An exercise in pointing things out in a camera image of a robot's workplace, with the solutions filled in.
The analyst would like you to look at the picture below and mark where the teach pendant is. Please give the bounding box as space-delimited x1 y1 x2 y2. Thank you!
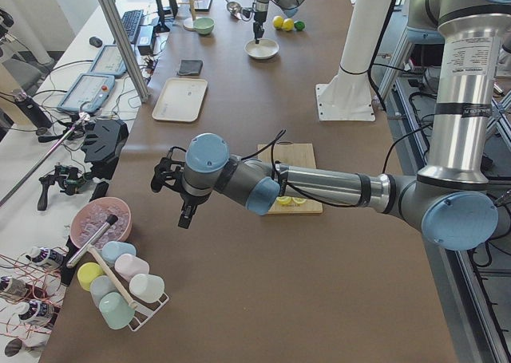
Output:
57 73 115 115
89 45 127 78

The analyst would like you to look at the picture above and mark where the green lime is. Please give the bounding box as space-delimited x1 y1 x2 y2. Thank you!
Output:
294 21 306 32

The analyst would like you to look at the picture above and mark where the white cup rack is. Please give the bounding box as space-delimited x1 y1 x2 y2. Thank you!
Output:
86 246 170 333

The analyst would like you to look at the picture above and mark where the black computer mouse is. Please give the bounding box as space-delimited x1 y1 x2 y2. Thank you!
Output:
89 36 103 48

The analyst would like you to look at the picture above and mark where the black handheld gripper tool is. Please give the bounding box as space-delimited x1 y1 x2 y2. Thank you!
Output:
38 164 93 211

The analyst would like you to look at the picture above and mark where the aluminium frame post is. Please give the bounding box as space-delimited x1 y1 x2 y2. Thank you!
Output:
98 0 149 103

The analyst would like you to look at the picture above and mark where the teach pendant near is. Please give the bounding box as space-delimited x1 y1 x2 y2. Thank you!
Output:
57 73 115 115

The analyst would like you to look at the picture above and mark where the grey folded cloth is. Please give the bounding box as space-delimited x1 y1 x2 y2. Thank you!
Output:
176 59 204 76

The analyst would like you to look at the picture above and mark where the metal muddler black tip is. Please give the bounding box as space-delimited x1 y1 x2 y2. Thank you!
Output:
66 215 118 269

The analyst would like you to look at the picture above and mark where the wooden stand with base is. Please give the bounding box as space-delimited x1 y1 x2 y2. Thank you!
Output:
183 0 196 31

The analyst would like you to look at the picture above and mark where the lemon slice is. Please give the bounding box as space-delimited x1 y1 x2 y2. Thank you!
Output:
291 197 307 205
275 196 292 206

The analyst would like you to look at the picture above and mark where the grey cup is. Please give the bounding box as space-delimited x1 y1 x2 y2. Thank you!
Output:
89 275 117 308

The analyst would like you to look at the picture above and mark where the black perforated device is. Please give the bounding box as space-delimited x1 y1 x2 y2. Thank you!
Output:
81 119 129 180

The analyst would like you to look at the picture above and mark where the bamboo cutting board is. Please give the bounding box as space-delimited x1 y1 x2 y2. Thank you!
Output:
268 141 323 215

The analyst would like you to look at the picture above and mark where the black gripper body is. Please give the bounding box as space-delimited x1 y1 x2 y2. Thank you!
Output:
254 10 267 25
180 187 210 210

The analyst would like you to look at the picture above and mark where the pink bowl with ice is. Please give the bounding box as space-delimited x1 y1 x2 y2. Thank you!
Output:
70 197 132 249

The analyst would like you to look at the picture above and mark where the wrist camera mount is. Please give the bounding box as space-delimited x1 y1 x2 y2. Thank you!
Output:
150 146 187 193

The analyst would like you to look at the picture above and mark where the black keyboard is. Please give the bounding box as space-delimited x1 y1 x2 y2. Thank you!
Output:
121 10 144 44

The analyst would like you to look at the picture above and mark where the cream rabbit tray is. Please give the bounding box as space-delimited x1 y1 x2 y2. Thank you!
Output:
152 77 208 123

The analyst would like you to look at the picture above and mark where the mint green cup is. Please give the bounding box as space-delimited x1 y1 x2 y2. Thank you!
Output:
99 292 135 329

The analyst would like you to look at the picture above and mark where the teach pendant far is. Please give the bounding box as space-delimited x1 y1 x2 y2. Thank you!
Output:
89 45 127 78

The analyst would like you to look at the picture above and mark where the metal scoop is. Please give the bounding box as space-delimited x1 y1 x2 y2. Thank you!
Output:
224 0 243 20

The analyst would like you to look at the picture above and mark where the yellow cup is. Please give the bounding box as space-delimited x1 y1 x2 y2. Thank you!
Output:
77 262 105 292

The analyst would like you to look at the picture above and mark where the green bowl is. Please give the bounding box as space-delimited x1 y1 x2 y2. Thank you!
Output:
193 18 215 35

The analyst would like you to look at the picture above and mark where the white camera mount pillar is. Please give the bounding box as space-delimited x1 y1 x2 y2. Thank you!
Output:
316 0 395 121

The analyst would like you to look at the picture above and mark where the blue cup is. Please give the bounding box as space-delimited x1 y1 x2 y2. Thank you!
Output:
101 241 137 266

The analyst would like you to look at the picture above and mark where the pink cup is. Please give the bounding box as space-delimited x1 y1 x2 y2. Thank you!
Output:
114 253 150 282

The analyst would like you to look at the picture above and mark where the cream round plate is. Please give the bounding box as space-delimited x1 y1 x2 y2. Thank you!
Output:
244 38 279 60

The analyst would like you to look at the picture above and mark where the white cup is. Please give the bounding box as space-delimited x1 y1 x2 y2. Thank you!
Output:
129 274 164 303

